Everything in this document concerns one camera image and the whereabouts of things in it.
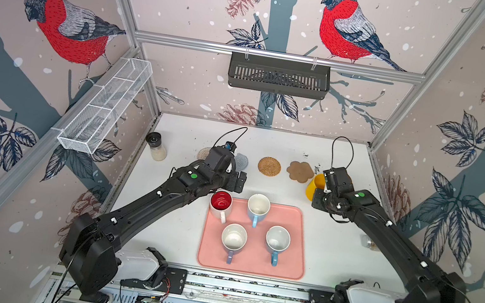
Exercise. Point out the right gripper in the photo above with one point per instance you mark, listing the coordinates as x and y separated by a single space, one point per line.
315 202

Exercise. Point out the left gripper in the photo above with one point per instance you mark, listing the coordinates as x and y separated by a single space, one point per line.
233 185

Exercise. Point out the grey woven round coaster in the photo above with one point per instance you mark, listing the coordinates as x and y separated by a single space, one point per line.
241 162

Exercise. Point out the yellow mug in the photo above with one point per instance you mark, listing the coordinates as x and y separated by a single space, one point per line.
318 182

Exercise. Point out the white mug light-blue handle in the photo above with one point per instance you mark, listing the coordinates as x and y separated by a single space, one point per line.
258 208

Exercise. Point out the tan cork round coaster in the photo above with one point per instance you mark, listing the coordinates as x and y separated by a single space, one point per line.
269 166

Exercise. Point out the brown flower-shaped coaster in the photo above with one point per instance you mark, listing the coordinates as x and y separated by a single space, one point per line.
301 172

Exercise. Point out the multicolour woven round coaster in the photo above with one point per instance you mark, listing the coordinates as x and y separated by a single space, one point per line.
203 153

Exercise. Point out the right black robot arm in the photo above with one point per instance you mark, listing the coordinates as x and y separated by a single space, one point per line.
423 280

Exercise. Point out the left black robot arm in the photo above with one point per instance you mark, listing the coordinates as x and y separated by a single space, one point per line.
92 251

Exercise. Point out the red interior white mug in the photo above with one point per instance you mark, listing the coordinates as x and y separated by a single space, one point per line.
221 204

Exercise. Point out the clear jar with grains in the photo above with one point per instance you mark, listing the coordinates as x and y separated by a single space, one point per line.
368 243

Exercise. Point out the pink tray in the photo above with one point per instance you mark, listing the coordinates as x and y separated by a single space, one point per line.
254 258

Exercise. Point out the black-lid spice jar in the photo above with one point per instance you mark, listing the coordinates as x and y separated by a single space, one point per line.
157 149

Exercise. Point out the black hanging basket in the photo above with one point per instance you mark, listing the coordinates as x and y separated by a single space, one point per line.
279 76

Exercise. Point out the white mug purple handle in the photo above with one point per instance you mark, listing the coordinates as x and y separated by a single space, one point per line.
233 238

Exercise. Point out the white mug blue handle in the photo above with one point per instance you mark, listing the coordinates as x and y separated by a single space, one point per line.
278 240

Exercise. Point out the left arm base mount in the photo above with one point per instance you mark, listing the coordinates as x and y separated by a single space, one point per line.
171 281

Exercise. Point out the white wire mesh basket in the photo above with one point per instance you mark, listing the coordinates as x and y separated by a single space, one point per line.
94 122

